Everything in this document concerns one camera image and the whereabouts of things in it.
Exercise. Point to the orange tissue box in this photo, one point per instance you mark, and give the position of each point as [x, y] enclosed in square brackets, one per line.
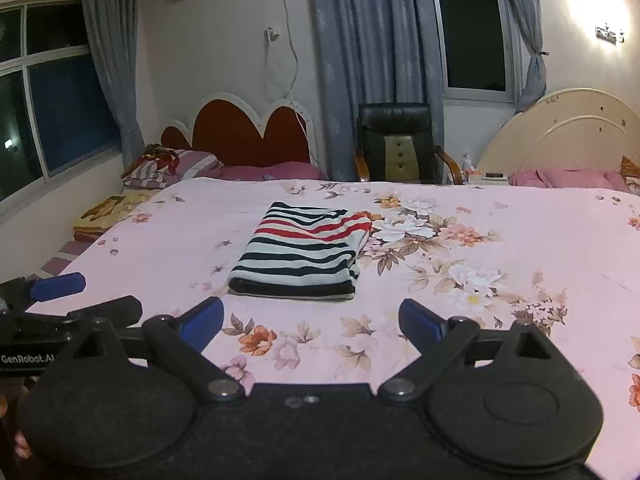
[475, 176]

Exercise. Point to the flat black device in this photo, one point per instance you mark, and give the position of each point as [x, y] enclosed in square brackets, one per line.
[494, 175]

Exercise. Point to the person's left hand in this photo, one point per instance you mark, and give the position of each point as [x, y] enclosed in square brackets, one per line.
[21, 446]

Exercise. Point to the grey-blue curtain beside large window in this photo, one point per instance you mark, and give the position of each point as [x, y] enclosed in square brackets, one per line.
[112, 50]

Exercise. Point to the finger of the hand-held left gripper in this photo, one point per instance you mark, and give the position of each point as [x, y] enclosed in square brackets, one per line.
[115, 307]
[57, 286]

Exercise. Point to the dark pink pillow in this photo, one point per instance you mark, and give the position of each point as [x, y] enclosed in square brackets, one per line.
[270, 172]

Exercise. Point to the yellow patterned blanket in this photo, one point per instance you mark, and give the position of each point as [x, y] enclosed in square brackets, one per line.
[107, 210]

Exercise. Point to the red heart-shaped headboard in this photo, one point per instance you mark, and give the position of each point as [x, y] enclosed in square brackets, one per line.
[235, 132]

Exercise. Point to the small dark window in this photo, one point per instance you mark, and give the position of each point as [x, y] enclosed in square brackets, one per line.
[472, 35]

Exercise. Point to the large multi-pane window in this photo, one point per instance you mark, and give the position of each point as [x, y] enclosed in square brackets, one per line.
[65, 110]

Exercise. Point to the striped pink pillow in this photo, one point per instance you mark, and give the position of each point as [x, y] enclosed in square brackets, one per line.
[192, 165]

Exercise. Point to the red patterned cloth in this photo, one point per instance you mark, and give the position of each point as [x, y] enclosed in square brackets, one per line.
[155, 157]

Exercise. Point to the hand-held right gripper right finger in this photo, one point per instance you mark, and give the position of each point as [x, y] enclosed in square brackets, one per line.
[420, 325]

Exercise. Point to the white nightstand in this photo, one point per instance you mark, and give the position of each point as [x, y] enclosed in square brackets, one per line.
[492, 181]

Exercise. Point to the pink floral bedsheet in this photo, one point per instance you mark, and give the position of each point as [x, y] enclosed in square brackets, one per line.
[175, 235]

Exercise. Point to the black leather armchair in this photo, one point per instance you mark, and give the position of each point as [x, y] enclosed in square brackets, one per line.
[395, 122]

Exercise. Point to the orange patterned pillow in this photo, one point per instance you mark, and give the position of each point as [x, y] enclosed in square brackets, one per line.
[631, 167]

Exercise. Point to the wall light fixture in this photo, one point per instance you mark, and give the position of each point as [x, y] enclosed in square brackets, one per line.
[610, 33]

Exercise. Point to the tied grey-blue curtain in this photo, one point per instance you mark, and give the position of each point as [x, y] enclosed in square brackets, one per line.
[530, 35]

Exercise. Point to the cream arched headboard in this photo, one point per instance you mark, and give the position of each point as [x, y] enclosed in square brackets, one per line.
[565, 135]

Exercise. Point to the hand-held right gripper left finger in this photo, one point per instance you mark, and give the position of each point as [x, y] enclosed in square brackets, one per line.
[202, 325]

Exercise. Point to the wide grey-blue curtain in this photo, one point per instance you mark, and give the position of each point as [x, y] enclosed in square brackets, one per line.
[370, 50]

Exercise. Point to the light pink pillow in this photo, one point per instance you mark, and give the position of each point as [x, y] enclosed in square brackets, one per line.
[570, 179]

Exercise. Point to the striped knit shirt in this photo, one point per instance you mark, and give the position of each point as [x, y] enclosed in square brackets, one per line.
[300, 255]

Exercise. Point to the white wall plug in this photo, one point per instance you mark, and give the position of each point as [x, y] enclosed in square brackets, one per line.
[272, 35]

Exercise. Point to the white pump bottle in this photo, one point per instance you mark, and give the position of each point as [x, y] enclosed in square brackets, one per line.
[467, 165]

